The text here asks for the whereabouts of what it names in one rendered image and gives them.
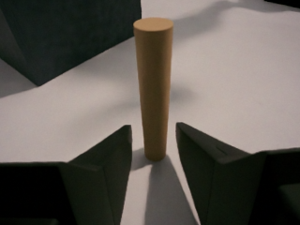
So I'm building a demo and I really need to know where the tan cylindrical peg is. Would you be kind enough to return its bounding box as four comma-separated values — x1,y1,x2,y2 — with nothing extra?
134,17,173,161

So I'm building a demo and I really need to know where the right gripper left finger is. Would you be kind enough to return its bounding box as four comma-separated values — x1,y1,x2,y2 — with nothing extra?
0,125,133,225

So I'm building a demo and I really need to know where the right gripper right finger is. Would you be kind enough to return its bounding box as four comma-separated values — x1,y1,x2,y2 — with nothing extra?
175,122,300,225

